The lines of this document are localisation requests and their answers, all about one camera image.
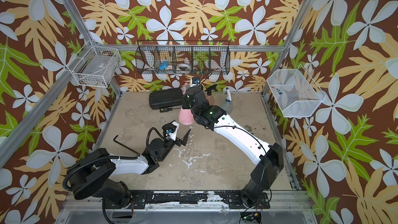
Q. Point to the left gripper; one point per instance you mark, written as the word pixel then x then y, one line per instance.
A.
pixel 178 142

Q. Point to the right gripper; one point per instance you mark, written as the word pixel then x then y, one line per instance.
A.
pixel 187 99

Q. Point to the black spray nozzle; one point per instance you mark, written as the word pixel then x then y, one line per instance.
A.
pixel 210 89

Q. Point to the pink spray bottle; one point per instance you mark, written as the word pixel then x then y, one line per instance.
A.
pixel 186 117

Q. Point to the blue white spray nozzle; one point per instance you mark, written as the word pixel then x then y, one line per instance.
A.
pixel 228 95

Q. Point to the clear blue spray bottle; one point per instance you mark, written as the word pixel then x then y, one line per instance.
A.
pixel 227 106

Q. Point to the pink grey spray nozzle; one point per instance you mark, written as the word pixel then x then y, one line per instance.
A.
pixel 185 88

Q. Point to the orange translucent spray bottle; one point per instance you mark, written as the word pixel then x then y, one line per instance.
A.
pixel 210 99

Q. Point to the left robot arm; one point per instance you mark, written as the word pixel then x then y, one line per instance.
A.
pixel 90 177

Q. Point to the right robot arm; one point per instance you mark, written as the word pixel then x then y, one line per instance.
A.
pixel 268 158

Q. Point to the black plastic case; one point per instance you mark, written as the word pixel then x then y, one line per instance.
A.
pixel 165 98

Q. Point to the black yellow screwdriver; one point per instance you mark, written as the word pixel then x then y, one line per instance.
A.
pixel 168 109

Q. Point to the white tape roll in basket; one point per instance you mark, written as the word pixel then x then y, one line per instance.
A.
pixel 183 67

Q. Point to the black hex key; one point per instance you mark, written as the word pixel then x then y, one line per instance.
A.
pixel 124 146

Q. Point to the blue round item in basket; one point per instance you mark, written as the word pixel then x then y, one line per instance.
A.
pixel 164 65

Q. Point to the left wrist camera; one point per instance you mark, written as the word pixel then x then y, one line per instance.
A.
pixel 166 128

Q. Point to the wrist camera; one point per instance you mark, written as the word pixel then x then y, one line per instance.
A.
pixel 166 128
pixel 194 81

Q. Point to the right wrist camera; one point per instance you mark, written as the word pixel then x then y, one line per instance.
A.
pixel 194 81

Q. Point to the black wire wall basket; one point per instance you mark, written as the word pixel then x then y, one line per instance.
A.
pixel 204 57

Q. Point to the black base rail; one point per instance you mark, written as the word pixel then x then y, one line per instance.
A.
pixel 232 199

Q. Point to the white wire basket right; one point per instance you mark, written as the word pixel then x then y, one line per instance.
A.
pixel 295 92

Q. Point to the white wire basket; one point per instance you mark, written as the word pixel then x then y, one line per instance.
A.
pixel 295 92
pixel 94 65

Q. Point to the white wire basket left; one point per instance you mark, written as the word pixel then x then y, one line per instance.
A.
pixel 94 65

